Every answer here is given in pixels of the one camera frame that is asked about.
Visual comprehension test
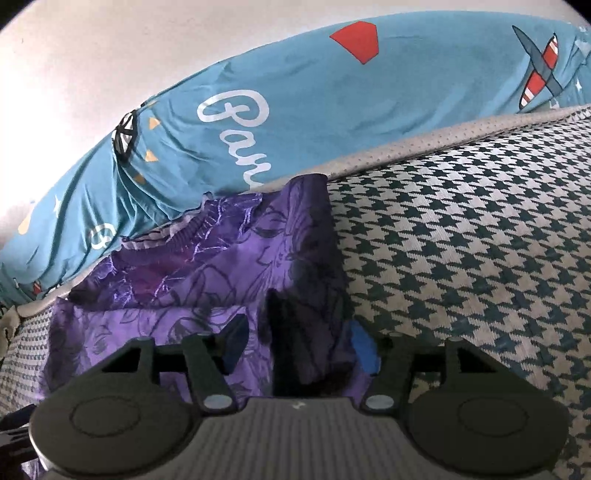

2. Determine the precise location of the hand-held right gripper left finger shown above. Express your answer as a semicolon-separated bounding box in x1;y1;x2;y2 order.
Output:
99;314;250;413

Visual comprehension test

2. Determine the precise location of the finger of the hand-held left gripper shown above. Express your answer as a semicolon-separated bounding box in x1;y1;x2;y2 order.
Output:
0;406;35;467

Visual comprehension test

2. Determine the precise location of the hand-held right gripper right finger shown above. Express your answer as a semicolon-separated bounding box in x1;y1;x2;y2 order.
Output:
348;320;492;413

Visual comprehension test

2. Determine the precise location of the purple floral garment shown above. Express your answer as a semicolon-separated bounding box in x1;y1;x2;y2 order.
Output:
39;173;384;411

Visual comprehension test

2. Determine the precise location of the houndstooth bed mat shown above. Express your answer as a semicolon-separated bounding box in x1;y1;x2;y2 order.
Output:
0;104;591;480

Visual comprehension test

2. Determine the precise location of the blue printed bed sheet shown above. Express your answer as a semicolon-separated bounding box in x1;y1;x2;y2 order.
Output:
0;21;591;305

